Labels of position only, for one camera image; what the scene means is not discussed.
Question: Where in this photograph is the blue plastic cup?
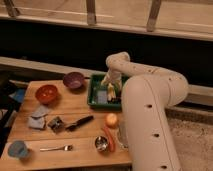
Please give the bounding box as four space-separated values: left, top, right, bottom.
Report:
8 140 29 159

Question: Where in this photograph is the blue grey cloth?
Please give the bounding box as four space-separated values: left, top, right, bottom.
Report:
28 105 50 130

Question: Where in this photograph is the grey sponge block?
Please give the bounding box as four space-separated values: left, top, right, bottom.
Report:
117 122 125 148

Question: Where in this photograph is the red bowl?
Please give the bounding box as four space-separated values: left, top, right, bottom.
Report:
35 84 58 104

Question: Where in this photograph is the blue sponge in tray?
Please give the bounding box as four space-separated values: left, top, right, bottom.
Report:
97 90 107 104

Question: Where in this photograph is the blue object at table edge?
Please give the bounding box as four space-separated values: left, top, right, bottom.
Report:
10 89 26 103

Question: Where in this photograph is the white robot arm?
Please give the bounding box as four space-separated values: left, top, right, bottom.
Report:
103 52 189 171

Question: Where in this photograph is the green plastic tray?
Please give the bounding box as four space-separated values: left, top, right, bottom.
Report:
87 74 121 110

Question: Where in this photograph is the purple bowl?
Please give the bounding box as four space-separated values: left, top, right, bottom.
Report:
63 72 85 89

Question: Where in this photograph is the orange carrot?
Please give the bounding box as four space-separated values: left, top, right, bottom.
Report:
102 126 115 152

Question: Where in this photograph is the orange fruit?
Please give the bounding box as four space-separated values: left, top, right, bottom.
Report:
105 113 118 128

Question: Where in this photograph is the small metal cup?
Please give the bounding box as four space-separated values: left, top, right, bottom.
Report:
95 136 108 152

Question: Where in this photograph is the yellow banana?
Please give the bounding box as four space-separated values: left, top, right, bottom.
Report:
107 83 116 101

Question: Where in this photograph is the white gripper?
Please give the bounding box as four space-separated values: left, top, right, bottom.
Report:
101 69 122 88

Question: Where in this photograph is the small metal clip toy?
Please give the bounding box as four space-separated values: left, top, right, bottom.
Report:
47 117 64 133

